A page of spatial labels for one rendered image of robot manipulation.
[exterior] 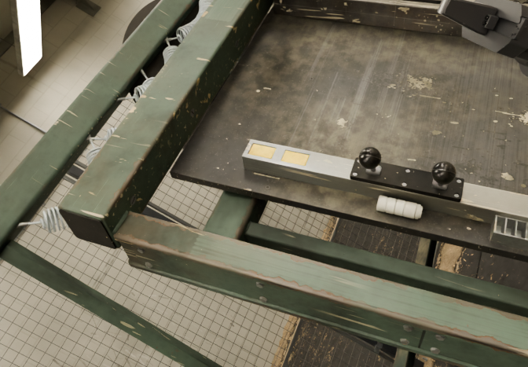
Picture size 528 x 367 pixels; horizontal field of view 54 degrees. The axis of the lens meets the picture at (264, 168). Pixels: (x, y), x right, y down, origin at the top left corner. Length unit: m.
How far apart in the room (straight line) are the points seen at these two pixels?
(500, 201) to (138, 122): 0.70
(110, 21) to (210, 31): 5.64
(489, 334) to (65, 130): 1.22
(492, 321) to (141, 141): 0.69
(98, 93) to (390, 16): 0.89
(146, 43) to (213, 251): 1.09
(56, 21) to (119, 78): 5.10
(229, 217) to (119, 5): 6.14
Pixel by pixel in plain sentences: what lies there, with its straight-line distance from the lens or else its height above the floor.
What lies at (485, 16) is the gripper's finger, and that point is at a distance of 0.67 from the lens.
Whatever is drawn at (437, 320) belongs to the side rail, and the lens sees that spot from 0.84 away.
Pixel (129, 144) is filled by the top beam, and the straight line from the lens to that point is 1.04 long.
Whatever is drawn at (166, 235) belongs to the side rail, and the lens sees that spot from 0.94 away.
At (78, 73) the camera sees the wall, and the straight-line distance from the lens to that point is 6.43.
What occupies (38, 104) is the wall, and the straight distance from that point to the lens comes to 6.22.
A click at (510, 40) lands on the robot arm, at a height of 1.57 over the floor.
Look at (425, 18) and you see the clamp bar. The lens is 1.39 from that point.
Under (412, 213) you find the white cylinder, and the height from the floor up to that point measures 1.41.
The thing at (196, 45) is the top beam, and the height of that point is 1.93.
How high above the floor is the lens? 1.79
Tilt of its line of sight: 7 degrees down
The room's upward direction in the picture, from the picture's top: 59 degrees counter-clockwise
